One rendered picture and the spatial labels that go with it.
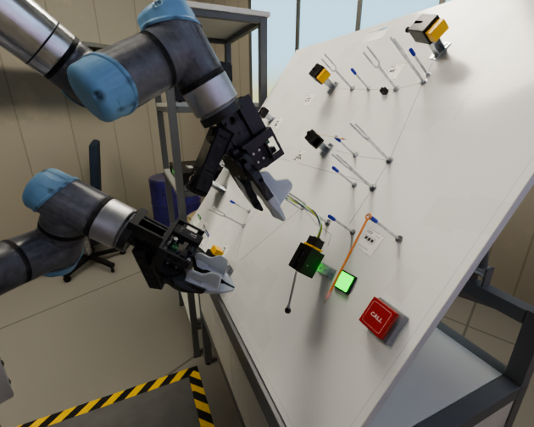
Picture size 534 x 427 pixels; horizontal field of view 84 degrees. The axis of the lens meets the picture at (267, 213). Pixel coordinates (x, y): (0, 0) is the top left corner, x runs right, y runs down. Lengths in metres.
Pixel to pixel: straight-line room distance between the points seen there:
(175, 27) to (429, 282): 0.53
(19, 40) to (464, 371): 1.11
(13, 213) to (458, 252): 3.41
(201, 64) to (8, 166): 3.08
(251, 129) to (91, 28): 3.27
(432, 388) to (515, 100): 0.66
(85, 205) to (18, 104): 2.94
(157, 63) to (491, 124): 0.56
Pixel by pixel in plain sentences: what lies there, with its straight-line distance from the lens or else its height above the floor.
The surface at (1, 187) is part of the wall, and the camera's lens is 3.48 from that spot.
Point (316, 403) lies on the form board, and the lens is 0.65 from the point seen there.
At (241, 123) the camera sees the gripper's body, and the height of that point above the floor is 1.42.
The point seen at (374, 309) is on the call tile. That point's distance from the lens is 0.56.
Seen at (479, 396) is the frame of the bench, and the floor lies 0.80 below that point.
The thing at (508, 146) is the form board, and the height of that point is 1.38.
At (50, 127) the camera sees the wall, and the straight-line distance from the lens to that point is 3.50.
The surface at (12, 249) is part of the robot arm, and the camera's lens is 0.59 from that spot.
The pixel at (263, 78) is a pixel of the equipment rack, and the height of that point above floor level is 1.57.
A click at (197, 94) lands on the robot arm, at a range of 0.47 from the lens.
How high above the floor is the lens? 1.45
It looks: 20 degrees down
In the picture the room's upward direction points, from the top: straight up
